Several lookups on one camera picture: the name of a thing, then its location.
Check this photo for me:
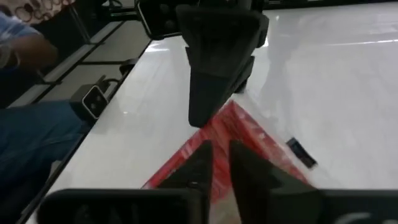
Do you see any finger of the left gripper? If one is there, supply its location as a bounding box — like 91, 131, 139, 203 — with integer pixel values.
177, 5, 269, 128
234, 58, 256, 94

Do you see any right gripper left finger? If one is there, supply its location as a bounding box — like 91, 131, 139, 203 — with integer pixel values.
158, 140, 214, 224

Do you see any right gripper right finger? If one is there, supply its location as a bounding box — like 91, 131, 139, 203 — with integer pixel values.
229, 140, 321, 224

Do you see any red popcorn bag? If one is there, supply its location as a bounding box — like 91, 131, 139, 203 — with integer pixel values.
141, 99, 312, 224

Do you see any person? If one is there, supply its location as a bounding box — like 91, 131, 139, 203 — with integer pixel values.
0, 12, 90, 203

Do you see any brown patterned fabric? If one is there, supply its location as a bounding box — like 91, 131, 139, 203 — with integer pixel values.
0, 0, 77, 26

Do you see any black table frame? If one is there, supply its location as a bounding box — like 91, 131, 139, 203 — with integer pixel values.
18, 0, 398, 224

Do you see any small black camera box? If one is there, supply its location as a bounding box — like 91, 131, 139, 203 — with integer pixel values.
68, 83, 109, 121

